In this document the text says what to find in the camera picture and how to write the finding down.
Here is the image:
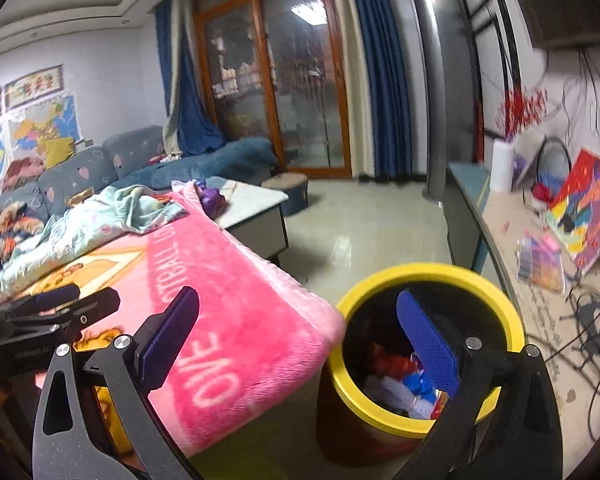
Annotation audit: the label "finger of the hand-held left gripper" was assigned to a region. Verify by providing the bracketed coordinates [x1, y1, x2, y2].
[2, 285, 81, 320]
[0, 287, 121, 343]

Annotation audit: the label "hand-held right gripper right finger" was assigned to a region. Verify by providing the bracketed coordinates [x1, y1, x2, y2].
[395, 288, 563, 480]

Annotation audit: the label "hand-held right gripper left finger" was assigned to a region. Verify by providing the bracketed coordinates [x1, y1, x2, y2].
[32, 285, 206, 480]

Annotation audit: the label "blue rubber glove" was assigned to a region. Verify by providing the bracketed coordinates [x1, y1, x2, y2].
[405, 360, 438, 396]

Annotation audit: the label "red plastic bag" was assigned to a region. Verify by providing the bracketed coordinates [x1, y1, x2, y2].
[367, 342, 416, 376]

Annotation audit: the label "white foam fruit net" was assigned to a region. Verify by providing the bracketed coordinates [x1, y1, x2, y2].
[375, 377, 431, 418]

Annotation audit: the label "yellow-rimmed trash bin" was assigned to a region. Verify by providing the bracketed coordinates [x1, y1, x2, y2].
[316, 263, 526, 466]

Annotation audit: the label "light blue cartoon quilt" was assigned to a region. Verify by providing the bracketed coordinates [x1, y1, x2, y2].
[0, 185, 188, 306]

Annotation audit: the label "orange patterned cloth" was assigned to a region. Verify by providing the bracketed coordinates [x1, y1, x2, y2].
[0, 202, 46, 261]

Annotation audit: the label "pink printed blanket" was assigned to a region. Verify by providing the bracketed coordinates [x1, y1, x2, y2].
[0, 180, 345, 456]

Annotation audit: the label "pink clothes pile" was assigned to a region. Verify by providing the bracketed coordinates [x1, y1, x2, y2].
[2, 157, 43, 186]

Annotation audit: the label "grey television cabinet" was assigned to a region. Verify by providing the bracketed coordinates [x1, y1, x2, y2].
[444, 161, 600, 480]

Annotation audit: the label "purple bag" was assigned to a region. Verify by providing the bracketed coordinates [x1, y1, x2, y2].
[200, 185, 228, 216]

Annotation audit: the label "pastel bead box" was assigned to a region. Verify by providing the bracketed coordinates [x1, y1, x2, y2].
[516, 232, 566, 293]

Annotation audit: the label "yellow pillow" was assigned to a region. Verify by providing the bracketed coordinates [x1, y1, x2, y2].
[40, 137, 76, 168]

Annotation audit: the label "white-topped coffee table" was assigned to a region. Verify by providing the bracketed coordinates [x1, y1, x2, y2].
[207, 176, 290, 266]

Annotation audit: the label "blue heart-patterned sofa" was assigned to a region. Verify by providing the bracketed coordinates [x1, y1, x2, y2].
[0, 126, 281, 261]

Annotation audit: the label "country map poster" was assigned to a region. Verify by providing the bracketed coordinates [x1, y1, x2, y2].
[10, 92, 83, 153]

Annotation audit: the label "dark low stool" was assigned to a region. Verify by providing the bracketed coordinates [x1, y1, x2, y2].
[261, 172, 308, 216]

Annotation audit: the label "white paper roll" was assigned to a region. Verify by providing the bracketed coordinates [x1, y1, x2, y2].
[490, 139, 516, 193]

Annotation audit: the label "blue curtain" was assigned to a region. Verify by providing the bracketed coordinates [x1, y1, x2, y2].
[155, 0, 226, 156]
[342, 0, 413, 181]

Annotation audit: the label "colourful canvas painting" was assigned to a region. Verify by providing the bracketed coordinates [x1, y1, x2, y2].
[545, 147, 600, 277]

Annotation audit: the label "black round hoop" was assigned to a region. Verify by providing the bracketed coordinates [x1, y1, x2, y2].
[532, 136, 573, 201]

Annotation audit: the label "beige curtain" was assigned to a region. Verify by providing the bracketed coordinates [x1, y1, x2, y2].
[162, 0, 191, 153]
[327, 0, 378, 178]

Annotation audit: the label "red berry branches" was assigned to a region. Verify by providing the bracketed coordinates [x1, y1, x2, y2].
[495, 87, 548, 142]

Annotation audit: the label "silver tower air conditioner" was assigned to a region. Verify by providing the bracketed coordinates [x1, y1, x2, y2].
[405, 0, 481, 206]

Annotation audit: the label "wooden sliding glass door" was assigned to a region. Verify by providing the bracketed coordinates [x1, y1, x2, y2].
[192, 0, 353, 178]

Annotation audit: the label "tangled black cables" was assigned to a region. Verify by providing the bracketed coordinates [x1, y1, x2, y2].
[560, 280, 600, 426]

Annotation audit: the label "white picture frame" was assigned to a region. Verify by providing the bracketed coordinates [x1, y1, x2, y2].
[511, 152, 536, 188]

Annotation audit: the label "hanging black wall cables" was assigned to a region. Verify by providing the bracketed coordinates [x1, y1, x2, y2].
[555, 45, 600, 141]

